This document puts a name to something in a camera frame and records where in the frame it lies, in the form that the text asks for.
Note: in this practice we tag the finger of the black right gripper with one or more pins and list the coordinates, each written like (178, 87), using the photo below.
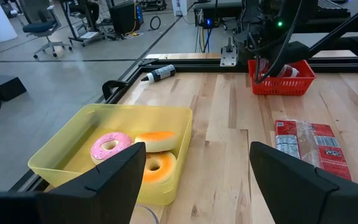
(277, 68)

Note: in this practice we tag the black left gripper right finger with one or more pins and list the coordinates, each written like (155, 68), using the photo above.
(306, 199)

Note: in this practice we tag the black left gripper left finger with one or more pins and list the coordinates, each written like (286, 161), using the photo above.
(73, 199)

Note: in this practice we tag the squeeze bottle pink cap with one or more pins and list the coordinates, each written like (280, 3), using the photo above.
(289, 72)

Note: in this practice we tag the pink frosted donut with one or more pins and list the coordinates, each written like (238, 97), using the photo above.
(120, 140)

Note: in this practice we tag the orange glazed donut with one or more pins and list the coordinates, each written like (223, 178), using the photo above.
(165, 168)

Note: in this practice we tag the cream bun pastry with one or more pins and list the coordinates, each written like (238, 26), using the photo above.
(155, 141)

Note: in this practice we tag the black bottle white cap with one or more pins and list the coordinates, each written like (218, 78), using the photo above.
(162, 73)

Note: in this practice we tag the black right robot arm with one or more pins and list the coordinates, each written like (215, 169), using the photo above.
(259, 18)

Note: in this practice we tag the red plastic basket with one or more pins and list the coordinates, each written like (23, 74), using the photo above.
(284, 87)

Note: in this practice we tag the red snack package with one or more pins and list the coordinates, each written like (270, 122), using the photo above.
(328, 155)

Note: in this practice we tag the yellow plastic bin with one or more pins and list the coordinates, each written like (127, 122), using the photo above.
(57, 149)

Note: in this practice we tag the black keyboard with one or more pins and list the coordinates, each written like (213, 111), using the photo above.
(332, 6)

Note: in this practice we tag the black control box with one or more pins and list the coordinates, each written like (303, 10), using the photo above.
(208, 22)

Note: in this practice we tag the black side table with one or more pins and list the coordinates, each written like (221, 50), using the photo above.
(216, 4)

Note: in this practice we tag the white trash bin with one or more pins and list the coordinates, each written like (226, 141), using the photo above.
(179, 6)

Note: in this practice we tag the black table clamp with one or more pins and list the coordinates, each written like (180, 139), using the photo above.
(113, 84)

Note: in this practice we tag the black floor box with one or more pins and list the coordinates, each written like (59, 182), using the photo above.
(2, 85)

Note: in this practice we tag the black computer tower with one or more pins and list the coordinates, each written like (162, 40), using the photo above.
(124, 17)

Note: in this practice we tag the black standing desk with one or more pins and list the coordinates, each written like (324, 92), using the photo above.
(87, 35)

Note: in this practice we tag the grey office chair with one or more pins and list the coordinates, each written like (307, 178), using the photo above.
(39, 26)

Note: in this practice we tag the person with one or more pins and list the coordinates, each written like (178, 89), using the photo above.
(85, 9)

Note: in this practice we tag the silver mounting bracket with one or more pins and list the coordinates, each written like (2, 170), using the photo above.
(228, 57)

